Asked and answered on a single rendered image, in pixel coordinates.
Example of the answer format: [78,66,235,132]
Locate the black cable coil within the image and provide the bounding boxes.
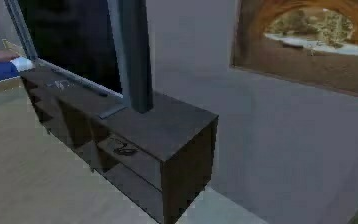
[107,135,140,157]

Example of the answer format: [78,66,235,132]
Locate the brown framed landscape picture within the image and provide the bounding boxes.
[230,0,358,100]

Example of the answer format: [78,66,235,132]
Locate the dark brown television stand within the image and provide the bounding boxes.
[20,64,220,224]

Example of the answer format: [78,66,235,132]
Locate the blue and white bed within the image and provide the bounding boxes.
[0,38,36,86]

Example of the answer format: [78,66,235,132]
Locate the black television set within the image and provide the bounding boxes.
[4,0,155,120]

